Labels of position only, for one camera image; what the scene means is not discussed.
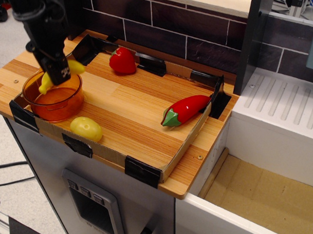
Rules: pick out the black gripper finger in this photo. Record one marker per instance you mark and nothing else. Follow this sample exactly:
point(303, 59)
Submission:
point(57, 68)

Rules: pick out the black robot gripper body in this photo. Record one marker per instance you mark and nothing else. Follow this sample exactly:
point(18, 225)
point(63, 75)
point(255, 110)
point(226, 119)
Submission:
point(46, 28)

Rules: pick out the yellow plastic toy banana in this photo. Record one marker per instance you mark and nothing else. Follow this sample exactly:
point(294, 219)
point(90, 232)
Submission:
point(50, 80)

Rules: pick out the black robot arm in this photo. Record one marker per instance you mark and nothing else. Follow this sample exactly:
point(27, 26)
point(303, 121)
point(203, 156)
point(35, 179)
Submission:
point(17, 5)

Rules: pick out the orange transparent plastic pot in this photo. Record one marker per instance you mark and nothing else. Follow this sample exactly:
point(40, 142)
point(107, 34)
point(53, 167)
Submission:
point(59, 103)

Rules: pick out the yellow plastic toy potato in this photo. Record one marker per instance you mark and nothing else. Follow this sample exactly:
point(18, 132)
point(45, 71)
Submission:
point(86, 128)

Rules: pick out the red plastic toy strawberry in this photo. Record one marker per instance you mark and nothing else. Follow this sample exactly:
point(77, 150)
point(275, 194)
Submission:
point(122, 61)

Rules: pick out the red plastic toy chili pepper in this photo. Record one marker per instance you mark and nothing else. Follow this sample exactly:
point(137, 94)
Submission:
point(184, 109)

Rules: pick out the grey toy dishwasher cabinet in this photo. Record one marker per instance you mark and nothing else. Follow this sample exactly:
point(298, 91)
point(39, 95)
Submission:
point(88, 196)

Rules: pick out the white toy sink unit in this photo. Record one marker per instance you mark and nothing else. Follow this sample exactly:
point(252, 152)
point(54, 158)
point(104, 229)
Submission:
point(258, 178)

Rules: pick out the dark grey vertical post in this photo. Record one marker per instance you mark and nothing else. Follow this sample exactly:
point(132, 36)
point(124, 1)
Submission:
point(252, 42)

